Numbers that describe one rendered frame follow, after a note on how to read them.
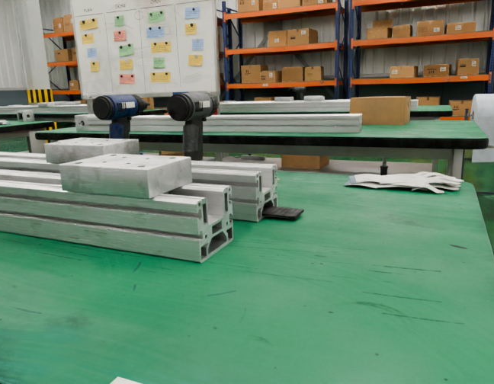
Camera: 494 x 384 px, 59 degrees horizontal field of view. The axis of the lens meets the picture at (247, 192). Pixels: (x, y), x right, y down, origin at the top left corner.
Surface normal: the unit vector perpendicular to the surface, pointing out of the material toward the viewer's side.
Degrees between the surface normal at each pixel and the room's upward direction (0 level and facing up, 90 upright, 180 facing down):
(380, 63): 90
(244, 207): 90
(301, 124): 90
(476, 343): 0
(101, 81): 90
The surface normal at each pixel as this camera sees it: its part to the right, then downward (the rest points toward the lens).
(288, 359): -0.04, -0.97
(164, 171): 0.91, 0.07
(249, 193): -0.42, 0.22
